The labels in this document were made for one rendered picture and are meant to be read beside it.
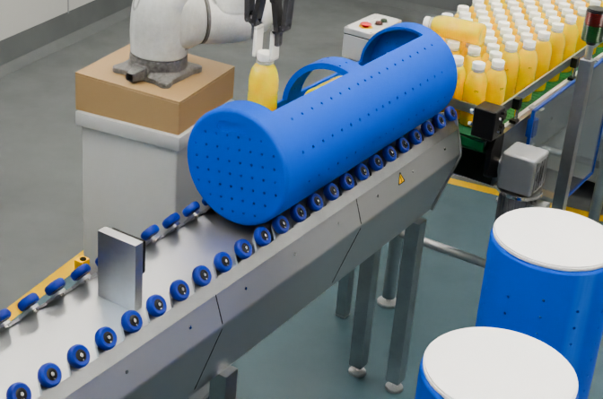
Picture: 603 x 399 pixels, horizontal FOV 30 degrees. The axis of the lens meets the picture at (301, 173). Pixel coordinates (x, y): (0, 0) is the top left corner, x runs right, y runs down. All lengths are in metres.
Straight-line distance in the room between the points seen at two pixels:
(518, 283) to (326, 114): 0.59
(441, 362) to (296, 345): 1.87
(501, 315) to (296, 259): 0.50
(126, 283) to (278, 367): 1.55
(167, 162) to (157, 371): 0.83
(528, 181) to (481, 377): 1.42
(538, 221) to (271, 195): 0.61
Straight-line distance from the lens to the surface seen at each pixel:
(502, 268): 2.50
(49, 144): 5.30
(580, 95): 3.56
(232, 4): 3.02
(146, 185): 3.06
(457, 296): 4.30
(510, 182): 3.41
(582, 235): 2.59
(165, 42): 2.98
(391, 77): 2.90
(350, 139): 2.70
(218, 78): 3.09
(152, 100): 2.95
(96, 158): 3.11
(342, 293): 4.02
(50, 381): 2.09
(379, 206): 2.98
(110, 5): 7.02
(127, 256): 2.28
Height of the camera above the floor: 2.19
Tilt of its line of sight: 25 degrees down
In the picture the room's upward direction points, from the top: 5 degrees clockwise
